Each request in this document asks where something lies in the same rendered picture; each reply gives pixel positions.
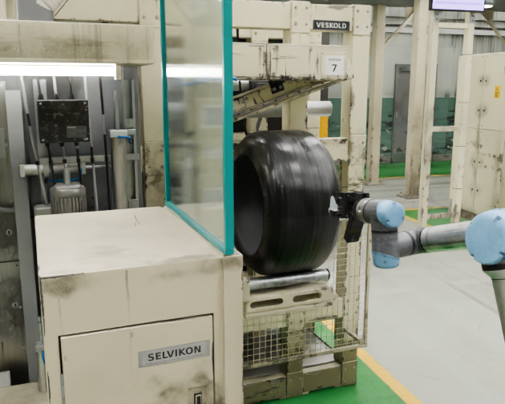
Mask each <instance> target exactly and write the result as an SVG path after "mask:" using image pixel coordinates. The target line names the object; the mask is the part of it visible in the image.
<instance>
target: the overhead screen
mask: <svg viewBox="0 0 505 404"><path fill-rule="evenodd" d="M428 10H434V11H453V12H471V13H483V12H484V10H485V0H429V8H428Z"/></svg>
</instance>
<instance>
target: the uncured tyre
mask: <svg viewBox="0 0 505 404"><path fill-rule="evenodd" d="M336 192H342V190H341V181H340V178H339V175H338V171H337V167H336V164H335V163H334V161H333V157H332V156H331V155H330V153H329V151H328V150H327V148H326V147H325V146H324V145H323V144H322V143H321V141H320V140H319V139H318V138H317V137H316V136H315V135H313V134H311V133H309V132H307V131H302V130H274V131H255V132H253V133H250V134H248V135H246V136H245V137H244V138H243V139H242V140H241V141H240V143H239V144H238V145H237V146H236V148H235V149H234V151H233V196H234V245H235V247H236V250H237V251H238V252H239V253H241V254H242V255H243V262H244V263H245V264H246V265H247V266H248V267H249V268H251V269H252V270H253V271H254V272H256V273H258V274H260V275H265V276H272V275H278V274H285V273H296V272H303V271H309V270H313V269H316V268H318V267H320V266H321V265H323V264H324V263H325V262H326V260H327V259H328V258H329V255H330V254H331V252H332V251H333V250H334V248H335V246H336V244H337V241H338V238H339V236H340V232H341V224H342V221H339V218H338V217H336V216H331V215H330V214H329V207H330V198H331V196H333V197H334V199H335V202H336ZM294 270H295V271H294ZM287 271H289V272H287ZM281 272H283V273H281Z"/></svg>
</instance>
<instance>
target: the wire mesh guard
mask: <svg viewBox="0 0 505 404"><path fill-rule="evenodd" d="M363 228H367V232H365V233H367V242H366V244H362V240H365V239H360V240H361V251H357V252H361V255H362V245H366V250H364V251H366V256H365V257H366V267H365V268H361V263H365V262H361V261H360V274H356V275H360V276H361V269H366V273H362V274H365V275H366V278H365V279H362V280H365V284H364V286H365V290H363V291H365V296H363V297H365V300H364V301H363V302H364V307H362V308H364V318H362V319H364V320H363V324H361V325H363V329H360V330H363V339H364V344H362V345H359V344H358V343H357V344H355V345H353V335H352V337H351V338H352V342H350V343H352V345H347V346H342V345H344V344H342V340H341V347H337V348H333V349H332V346H335V345H332V339H331V346H328V347H331V349H325V350H321V351H317V352H316V344H318V343H316V342H315V352H312V353H310V352H309V353H304V354H300V324H303V323H299V329H295V330H299V335H296V336H299V346H298V347H299V352H298V353H299V355H295V356H294V354H296V353H294V348H296V347H294V342H295V341H294V337H295V336H294V325H298V324H294V325H293V330H290V331H293V336H291V337H293V341H292V342H293V356H291V357H289V354H292V353H289V349H292V348H289V343H291V342H289V324H288V325H285V326H288V331H285V332H288V337H287V338H288V354H285V355H288V357H286V358H283V356H284V355H283V344H287V343H283V338H285V337H283V333H284V332H283V321H287V320H283V318H282V326H280V327H282V332H281V333H282V344H278V345H282V349H279V350H282V355H280V356H282V358H278V359H273V360H272V358H274V357H272V352H274V351H272V346H273V345H272V334H275V333H272V329H273V328H272V317H275V316H272V315H271V322H268V323H271V328H270V329H271V340H268V341H271V345H270V346H271V351H270V352H271V357H270V358H271V360H269V361H265V362H260V360H262V359H260V342H262V341H260V337H261V336H260V330H263V329H260V325H262V324H260V318H256V319H259V324H258V325H259V330H255V331H259V336H258V337H259V348H256V349H259V353H258V354H259V359H258V360H259V362H257V363H254V361H257V360H254V355H256V354H254V343H258V342H254V338H255V337H254V326H255V325H254V320H255V319H254V318H253V319H250V320H253V331H250V332H253V343H249V344H253V361H251V362H253V364H247V365H243V370H249V369H253V368H257V367H262V366H270V365H274V364H278V363H283V362H291V361H295V360H300V359H304V358H311V357H316V356H321V355H325V354H333V353H337V352H341V351H346V350H351V349H358V348H362V347H367V329H368V310H369V291H370V255H371V224H367V227H363ZM348 247H350V253H355V257H352V258H355V263H354V264H355V266H356V264H358V263H356V249H355V252H351V247H353V246H351V243H350V246H348ZM341 248H346V246H345V247H341ZM346 253H348V252H344V254H346ZM337 254H339V265H335V266H339V271H337V272H341V271H340V260H344V259H340V254H342V253H340V252H339V253H337ZM345 259H349V264H348V265H349V275H350V270H353V269H350V265H351V264H350V258H345ZM334 261H337V260H334V259H333V266H329V265H328V269H329V267H333V272H331V273H333V279H334V278H336V277H334V273H335V272H334ZM343 271H344V282H339V277H338V283H334V284H338V294H336V295H338V296H339V295H340V294H339V283H344V286H345V277H348V276H345V271H347V270H345V268H344V270H343ZM350 276H354V286H352V287H356V286H355V271H354V275H350ZM312 310H316V315H313V316H316V321H315V322H316V326H314V327H316V332H314V333H316V334H317V333H318V332H317V309H312ZM333 313H336V312H333ZM333 313H332V318H328V319H332V324H328V325H332V329H328V330H332V332H333V324H337V323H333V318H336V317H333ZM276 316H280V315H276ZM308 317H310V321H309V322H310V343H311V339H313V338H311V328H312V327H311V322H312V321H311V317H312V316H311V314H310V316H308ZM273 322H276V323H277V321H273ZM304 323H308V322H304ZM275 328H278V327H275ZM305 329H308V328H305ZM337 329H340V328H336V330H337ZM276 334H278V332H276ZM306 334H308V333H305V335H306ZM338 334H340V333H337V335H338ZM320 338H322V336H320ZM277 339H281V338H277ZM277 339H273V340H277ZM305 340H309V339H305ZM305 340H302V341H305ZM337 340H340V339H337ZM354 342H356V341H354ZM319 343H322V342H319ZM276 346H277V344H276ZM302 346H304V347H305V345H302ZM337 346H338V344H337ZM319 349H322V348H319ZM275 351H276V352H277V351H278V350H275ZM302 352H305V351H302ZM276 357H279V356H277V355H276Z"/></svg>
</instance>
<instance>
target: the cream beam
mask: <svg viewBox="0 0 505 404"><path fill-rule="evenodd" d="M326 55H344V75H325V56H326ZM347 67H348V46H335V45H309V44H283V43H256V42H233V43H232V77H236V78H238V81H269V80H285V81H328V82H331V81H342V80H347Z"/></svg>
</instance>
